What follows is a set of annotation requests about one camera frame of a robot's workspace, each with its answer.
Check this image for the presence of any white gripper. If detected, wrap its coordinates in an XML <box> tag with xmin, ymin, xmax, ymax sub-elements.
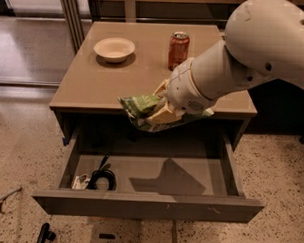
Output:
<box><xmin>146</xmin><ymin>58</ymin><xmax>216</xmax><ymax>124</ymax></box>

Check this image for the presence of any green jalapeno chip bag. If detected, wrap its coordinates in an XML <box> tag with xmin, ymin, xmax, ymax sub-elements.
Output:
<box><xmin>119</xmin><ymin>94</ymin><xmax>213</xmax><ymax>133</ymax></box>

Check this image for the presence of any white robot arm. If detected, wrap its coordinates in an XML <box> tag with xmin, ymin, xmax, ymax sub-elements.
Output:
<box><xmin>146</xmin><ymin>0</ymin><xmax>304</xmax><ymax>124</ymax></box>

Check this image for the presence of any grey drawer cabinet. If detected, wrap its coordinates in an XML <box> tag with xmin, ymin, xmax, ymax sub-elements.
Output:
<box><xmin>47</xmin><ymin>18</ymin><xmax>261</xmax><ymax>155</ymax></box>

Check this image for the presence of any open grey top drawer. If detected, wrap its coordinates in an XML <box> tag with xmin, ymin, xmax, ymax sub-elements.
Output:
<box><xmin>32</xmin><ymin>128</ymin><xmax>263</xmax><ymax>223</ymax></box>

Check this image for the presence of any orange soda can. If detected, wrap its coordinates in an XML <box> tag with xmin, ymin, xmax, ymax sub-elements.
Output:
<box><xmin>168</xmin><ymin>31</ymin><xmax>190</xmax><ymax>70</ymax></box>

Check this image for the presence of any white paper bowl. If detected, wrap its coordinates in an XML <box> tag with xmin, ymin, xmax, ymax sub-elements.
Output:
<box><xmin>93</xmin><ymin>37</ymin><xmax>136</xmax><ymax>63</ymax></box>

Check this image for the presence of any small white packet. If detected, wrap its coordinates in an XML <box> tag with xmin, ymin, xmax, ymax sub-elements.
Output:
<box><xmin>72</xmin><ymin>174</ymin><xmax>90</xmax><ymax>190</ymax></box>

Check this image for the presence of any black object on floor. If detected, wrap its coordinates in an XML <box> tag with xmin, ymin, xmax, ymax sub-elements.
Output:
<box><xmin>36</xmin><ymin>223</ymin><xmax>56</xmax><ymax>243</ymax></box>

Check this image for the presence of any metal hook rod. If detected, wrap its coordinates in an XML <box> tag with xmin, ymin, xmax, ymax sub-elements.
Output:
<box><xmin>0</xmin><ymin>187</ymin><xmax>23</xmax><ymax>214</ymax></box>

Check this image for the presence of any coiled black cable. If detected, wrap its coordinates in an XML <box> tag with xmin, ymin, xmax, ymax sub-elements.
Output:
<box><xmin>87</xmin><ymin>152</ymin><xmax>119</xmax><ymax>191</ymax></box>

